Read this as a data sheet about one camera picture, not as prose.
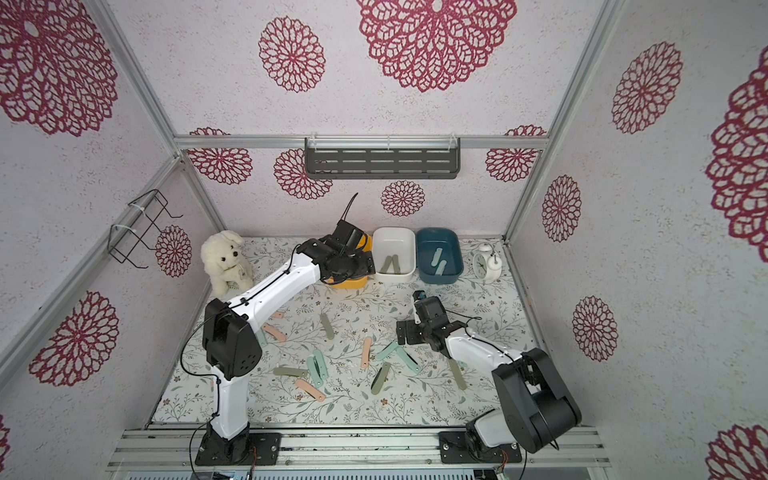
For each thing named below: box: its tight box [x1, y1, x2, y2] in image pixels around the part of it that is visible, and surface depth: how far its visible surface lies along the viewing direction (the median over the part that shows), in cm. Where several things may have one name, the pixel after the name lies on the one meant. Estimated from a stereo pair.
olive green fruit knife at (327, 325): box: [320, 313, 335, 340], surface depth 99 cm
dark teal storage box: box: [416, 227, 464, 284], surface depth 115 cm
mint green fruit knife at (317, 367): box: [306, 349, 329, 387], surface depth 89 cm
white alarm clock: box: [473, 243, 502, 283], surface depth 103 cm
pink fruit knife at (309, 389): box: [296, 379, 327, 402], surface depth 85 cm
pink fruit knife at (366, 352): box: [361, 336, 373, 369], surface depth 92 cm
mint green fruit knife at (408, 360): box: [396, 347, 422, 374], surface depth 90 cm
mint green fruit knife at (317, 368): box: [307, 350, 327, 388], surface depth 89 cm
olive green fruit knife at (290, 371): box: [273, 367, 309, 377], surface depth 88 cm
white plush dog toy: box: [200, 230, 255, 298], surface depth 95 cm
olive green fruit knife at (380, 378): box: [371, 362, 391, 395], surface depth 87 cm
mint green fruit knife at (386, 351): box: [375, 341, 399, 361], surface depth 92 cm
